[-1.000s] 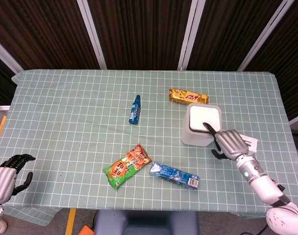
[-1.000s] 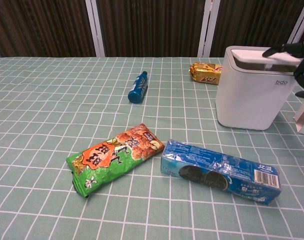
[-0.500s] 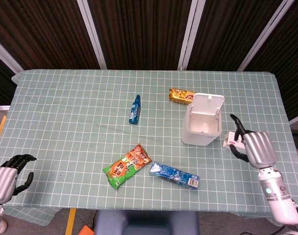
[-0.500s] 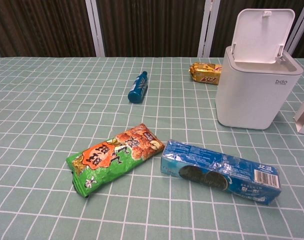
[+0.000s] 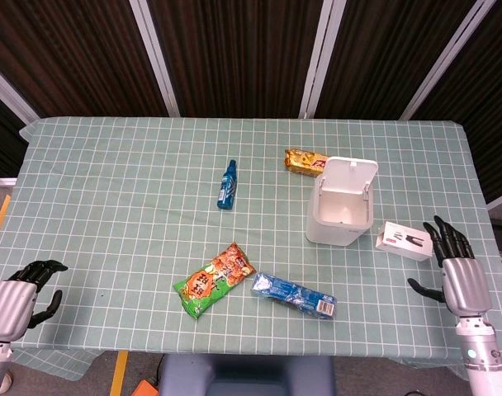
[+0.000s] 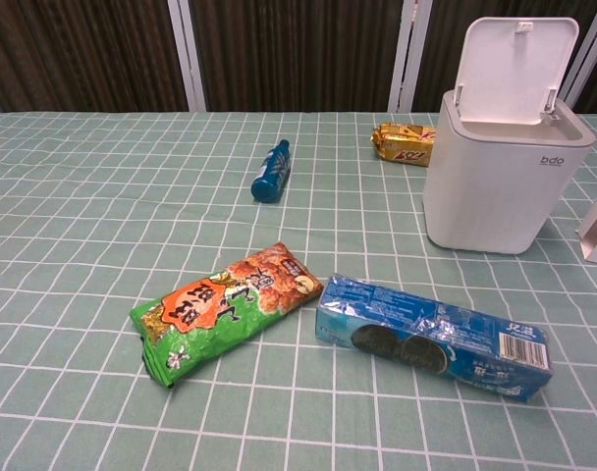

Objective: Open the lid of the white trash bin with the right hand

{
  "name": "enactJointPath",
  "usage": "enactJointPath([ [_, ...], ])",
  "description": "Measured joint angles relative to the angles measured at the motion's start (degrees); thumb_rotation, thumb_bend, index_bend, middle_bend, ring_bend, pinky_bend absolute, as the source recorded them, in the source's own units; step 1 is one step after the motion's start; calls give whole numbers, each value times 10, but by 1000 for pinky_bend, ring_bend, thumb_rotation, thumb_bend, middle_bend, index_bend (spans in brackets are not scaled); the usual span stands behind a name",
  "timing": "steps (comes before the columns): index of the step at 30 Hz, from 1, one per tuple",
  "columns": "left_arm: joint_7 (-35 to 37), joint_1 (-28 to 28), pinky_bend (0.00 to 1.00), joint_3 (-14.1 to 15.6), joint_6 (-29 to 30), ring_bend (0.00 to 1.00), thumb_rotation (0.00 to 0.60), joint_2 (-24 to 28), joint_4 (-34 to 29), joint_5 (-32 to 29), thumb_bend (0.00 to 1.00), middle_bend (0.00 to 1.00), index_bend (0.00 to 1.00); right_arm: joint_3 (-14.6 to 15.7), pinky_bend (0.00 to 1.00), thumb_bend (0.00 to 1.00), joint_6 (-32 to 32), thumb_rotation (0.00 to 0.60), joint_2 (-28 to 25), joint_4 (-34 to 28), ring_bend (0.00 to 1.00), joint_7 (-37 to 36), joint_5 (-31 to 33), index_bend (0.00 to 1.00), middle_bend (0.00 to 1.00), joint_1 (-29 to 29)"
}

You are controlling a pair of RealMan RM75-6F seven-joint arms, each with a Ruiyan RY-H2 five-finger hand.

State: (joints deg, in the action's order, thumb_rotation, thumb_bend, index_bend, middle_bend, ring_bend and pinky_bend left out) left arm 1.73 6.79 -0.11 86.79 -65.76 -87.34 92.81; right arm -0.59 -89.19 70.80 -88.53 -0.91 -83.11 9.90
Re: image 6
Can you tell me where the gold biscuit packet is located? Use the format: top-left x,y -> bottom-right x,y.
371,122 -> 440,169

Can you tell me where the green snack bag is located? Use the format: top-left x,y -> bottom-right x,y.
130,241 -> 325,390

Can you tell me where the blue plastic bottle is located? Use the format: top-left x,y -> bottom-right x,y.
250,138 -> 294,204

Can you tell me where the dark slatted partition screen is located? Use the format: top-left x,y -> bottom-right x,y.
0,0 -> 597,115

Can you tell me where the blue cookie box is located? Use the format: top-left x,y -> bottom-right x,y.
313,273 -> 555,405

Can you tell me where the white trash bin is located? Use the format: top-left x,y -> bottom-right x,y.
423,17 -> 597,255

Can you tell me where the green checked tablecloth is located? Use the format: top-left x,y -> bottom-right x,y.
0,111 -> 597,471

